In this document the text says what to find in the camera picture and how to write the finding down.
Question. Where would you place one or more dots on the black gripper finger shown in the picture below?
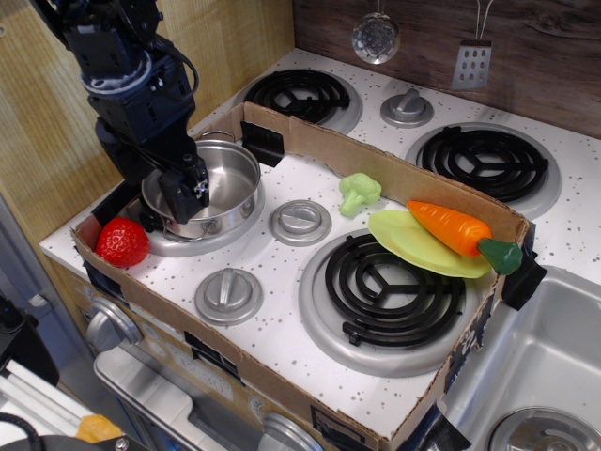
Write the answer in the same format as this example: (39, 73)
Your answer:
(180, 191)
(196, 178)

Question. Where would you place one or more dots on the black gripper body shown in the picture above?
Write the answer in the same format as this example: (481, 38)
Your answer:
(144, 101)

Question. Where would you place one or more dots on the orange toy carrot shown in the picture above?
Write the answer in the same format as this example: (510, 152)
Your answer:
(466, 235)

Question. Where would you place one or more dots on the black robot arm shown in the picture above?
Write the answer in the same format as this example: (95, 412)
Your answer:
(80, 25)

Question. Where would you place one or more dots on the light green toy plate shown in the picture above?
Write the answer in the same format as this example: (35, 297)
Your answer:
(401, 234)

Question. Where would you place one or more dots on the small steel pot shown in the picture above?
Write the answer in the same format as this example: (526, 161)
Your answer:
(233, 187)

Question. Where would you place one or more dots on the cardboard fence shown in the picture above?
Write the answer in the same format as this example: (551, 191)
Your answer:
(280, 361)

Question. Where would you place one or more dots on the red toy strawberry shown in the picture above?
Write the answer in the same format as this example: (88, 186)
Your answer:
(123, 243)

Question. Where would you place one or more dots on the silver front stove knob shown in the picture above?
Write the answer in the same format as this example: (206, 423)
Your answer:
(228, 297)

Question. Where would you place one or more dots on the silver stove knob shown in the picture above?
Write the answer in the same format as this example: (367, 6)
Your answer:
(300, 223)
(228, 297)
(408, 110)

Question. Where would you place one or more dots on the silver middle stove knob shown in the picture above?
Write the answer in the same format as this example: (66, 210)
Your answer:
(300, 223)

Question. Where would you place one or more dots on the back left black burner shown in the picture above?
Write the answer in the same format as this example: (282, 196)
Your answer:
(314, 96)

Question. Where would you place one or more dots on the black burner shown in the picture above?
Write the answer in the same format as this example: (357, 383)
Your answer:
(496, 160)
(373, 312)
(314, 96)

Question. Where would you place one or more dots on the silver oven knob left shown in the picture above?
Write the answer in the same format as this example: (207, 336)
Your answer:
(110, 326)

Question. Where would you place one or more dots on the silver oven knob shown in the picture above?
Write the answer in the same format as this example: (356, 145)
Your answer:
(110, 326)
(281, 433)

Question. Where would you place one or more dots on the green toy broccoli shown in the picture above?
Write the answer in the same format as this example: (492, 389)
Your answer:
(358, 189)

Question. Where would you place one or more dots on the front right black burner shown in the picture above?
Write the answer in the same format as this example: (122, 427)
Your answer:
(373, 312)

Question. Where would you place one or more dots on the hanging silver strainer ladle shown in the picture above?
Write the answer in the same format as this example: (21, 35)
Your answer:
(375, 37)

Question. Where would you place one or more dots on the silver back stove knob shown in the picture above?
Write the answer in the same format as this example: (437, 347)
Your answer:
(408, 110)

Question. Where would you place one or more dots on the orange yellow object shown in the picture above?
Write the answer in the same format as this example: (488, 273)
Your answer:
(95, 428)

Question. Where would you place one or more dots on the silver oven knob right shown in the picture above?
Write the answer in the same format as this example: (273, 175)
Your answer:
(281, 433)

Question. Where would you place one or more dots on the hanging silver slotted spatula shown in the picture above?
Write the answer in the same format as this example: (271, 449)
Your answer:
(474, 54)

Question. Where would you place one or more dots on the back right black burner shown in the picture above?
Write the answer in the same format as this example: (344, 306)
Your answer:
(496, 160)

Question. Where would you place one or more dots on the silver toy sink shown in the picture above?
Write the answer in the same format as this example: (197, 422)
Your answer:
(535, 382)

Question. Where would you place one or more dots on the silver oven door handle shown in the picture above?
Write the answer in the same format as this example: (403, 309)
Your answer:
(184, 413)

